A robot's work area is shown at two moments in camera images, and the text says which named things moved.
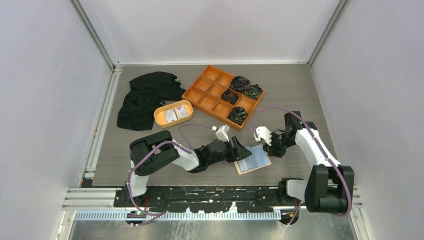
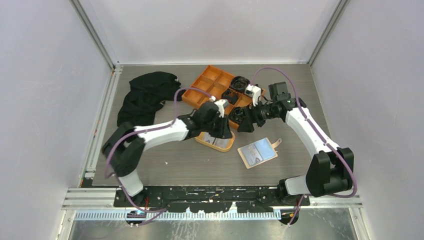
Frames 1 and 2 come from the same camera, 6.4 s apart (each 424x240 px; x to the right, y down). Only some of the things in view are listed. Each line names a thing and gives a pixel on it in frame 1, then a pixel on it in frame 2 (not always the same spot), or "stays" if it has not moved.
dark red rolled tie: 230,96 stays
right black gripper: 272,150 -> 246,125
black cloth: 147,92 stays
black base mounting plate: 206,199 stays
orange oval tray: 159,115 -> 199,138
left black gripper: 239,153 -> 224,130
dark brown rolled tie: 240,84 stays
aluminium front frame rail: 103,198 stays
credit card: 170,115 -> 205,136
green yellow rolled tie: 237,115 stays
